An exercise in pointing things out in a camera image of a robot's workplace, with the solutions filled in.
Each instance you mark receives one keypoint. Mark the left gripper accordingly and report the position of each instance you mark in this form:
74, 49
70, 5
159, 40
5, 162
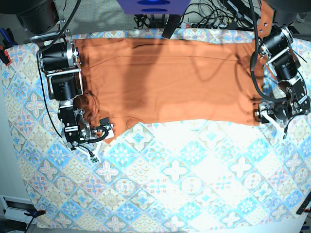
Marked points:
274, 111

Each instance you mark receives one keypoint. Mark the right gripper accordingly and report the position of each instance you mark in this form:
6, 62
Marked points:
89, 135

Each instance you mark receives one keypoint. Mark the white floor rail box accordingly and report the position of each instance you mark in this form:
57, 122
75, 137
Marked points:
14, 208

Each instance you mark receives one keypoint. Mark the blue clamp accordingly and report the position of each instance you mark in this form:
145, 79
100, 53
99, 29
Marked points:
33, 214
8, 42

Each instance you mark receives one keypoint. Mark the power strip with red switch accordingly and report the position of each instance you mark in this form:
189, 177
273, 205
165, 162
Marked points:
188, 25

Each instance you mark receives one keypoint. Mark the patterned blue tablecloth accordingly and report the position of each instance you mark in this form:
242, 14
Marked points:
189, 176

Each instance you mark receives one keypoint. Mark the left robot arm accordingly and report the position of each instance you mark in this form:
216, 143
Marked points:
273, 42

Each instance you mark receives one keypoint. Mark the orange T-shirt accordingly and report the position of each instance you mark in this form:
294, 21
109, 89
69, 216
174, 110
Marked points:
144, 80

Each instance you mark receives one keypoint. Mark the blue clamp lower left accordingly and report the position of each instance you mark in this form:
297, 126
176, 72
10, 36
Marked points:
33, 214

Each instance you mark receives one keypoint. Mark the blue clamp upper left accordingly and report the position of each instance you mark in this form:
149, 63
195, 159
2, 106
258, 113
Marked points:
8, 42

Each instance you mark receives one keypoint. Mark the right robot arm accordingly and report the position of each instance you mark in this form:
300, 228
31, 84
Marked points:
59, 63

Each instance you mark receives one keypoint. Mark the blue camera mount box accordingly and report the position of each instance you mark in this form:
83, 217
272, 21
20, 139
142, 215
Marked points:
138, 7

